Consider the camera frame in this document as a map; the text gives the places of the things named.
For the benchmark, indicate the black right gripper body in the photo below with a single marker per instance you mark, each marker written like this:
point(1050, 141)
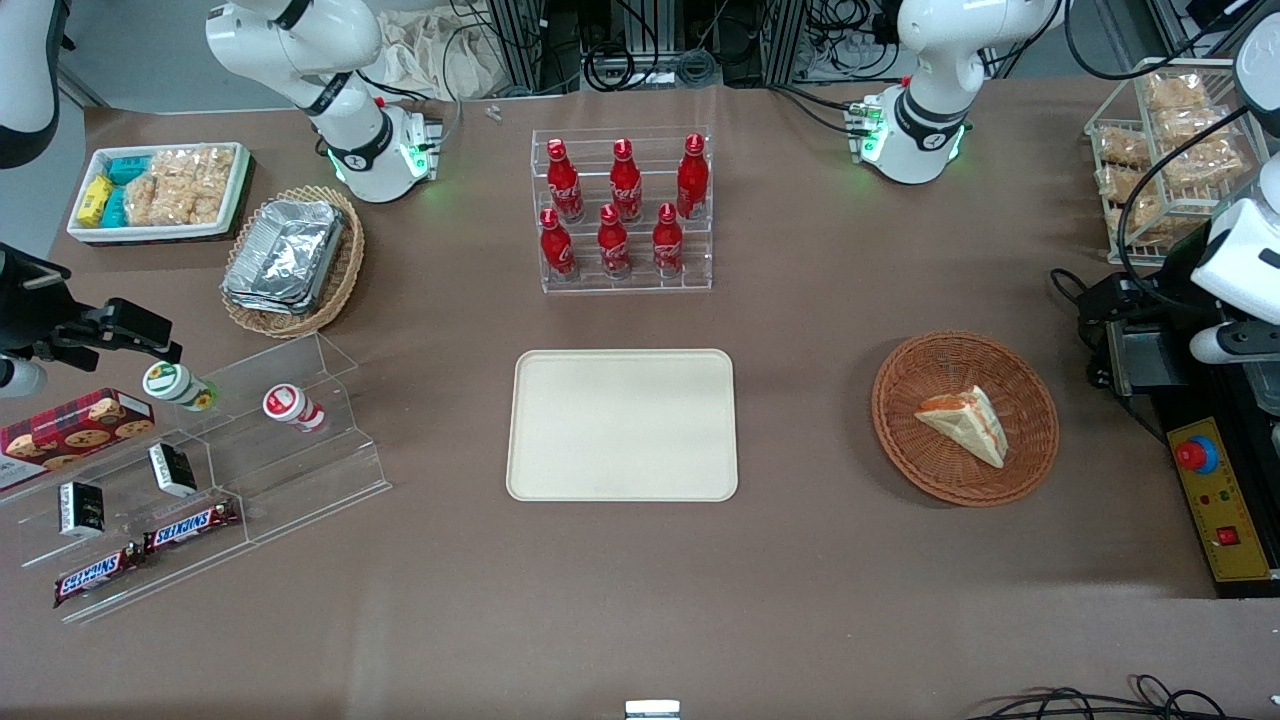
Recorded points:
point(28, 308)

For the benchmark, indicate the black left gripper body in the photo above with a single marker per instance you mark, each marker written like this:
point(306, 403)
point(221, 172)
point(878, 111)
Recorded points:
point(1150, 312)

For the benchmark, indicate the triangle sandwich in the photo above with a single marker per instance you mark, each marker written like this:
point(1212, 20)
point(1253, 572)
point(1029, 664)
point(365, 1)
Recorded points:
point(965, 425)

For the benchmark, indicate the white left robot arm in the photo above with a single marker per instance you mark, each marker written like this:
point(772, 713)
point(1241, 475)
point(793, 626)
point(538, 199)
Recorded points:
point(925, 70)

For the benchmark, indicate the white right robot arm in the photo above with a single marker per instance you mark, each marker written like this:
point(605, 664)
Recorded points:
point(300, 40)

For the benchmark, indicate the light oval wicker basket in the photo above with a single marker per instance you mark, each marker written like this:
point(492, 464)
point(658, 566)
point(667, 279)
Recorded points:
point(345, 265)

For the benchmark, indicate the brown wicker basket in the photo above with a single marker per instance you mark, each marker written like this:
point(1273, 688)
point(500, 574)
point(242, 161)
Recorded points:
point(905, 440)

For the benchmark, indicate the cream plastic tray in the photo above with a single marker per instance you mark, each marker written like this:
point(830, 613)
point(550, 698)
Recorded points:
point(620, 425)

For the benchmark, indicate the green-lid yogurt bottle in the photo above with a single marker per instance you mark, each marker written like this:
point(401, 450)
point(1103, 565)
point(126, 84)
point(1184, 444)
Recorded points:
point(175, 385)

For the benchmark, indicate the clear snack bag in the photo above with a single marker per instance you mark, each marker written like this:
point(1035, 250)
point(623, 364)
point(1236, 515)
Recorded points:
point(1205, 168)
point(1200, 125)
point(1122, 147)
point(1138, 220)
point(1178, 92)
point(1118, 183)

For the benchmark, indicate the red cookie box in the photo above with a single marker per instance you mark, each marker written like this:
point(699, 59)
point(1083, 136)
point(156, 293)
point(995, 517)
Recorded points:
point(75, 430)

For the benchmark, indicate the white rectangular bin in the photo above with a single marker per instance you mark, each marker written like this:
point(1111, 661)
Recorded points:
point(160, 233)

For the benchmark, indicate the red emergency stop button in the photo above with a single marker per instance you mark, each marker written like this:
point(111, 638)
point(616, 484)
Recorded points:
point(1197, 455)

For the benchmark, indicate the teal snack box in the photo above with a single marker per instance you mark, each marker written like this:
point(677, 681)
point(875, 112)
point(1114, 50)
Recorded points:
point(115, 208)
point(128, 170)

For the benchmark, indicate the yellow snack box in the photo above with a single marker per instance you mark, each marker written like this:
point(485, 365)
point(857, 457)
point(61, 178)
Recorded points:
point(95, 200)

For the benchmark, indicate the rice cracker bag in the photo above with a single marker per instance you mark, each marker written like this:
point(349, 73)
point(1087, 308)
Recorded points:
point(208, 185)
point(152, 190)

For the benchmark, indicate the aluminium foil container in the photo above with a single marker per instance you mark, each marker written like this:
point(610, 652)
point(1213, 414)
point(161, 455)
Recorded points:
point(270, 305)
point(285, 245)

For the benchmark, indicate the small black box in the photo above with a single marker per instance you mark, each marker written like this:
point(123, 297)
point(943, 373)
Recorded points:
point(82, 510)
point(172, 470)

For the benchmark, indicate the yellow control panel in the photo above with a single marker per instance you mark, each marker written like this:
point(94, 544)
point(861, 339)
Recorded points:
point(1225, 510)

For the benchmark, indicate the red-lid yogurt bottle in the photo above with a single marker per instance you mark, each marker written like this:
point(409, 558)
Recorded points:
point(290, 405)

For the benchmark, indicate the snickers bar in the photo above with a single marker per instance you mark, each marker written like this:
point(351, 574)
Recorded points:
point(190, 525)
point(95, 577)

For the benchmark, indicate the clear acrylic step display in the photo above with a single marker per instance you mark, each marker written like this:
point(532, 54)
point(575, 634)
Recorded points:
point(290, 470)

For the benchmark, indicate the beige cloth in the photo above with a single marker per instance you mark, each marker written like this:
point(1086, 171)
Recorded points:
point(440, 55)

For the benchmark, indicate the red cola bottle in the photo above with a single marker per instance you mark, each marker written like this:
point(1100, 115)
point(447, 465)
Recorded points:
point(692, 180)
point(614, 245)
point(565, 185)
point(558, 248)
point(668, 245)
point(626, 185)

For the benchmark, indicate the clear acrylic bottle rack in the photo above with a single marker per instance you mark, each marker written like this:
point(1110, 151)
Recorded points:
point(625, 283)

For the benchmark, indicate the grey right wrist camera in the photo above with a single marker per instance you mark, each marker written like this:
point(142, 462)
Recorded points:
point(18, 378)

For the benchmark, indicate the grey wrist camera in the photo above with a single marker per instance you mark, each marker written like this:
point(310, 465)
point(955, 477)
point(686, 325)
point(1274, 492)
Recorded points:
point(18, 378)
point(1230, 342)

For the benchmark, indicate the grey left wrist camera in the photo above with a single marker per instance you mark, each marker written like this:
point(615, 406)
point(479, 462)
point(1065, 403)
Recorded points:
point(1230, 342)

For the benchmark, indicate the aluminium frame profile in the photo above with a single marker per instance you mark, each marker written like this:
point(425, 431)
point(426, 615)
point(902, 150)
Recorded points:
point(520, 45)

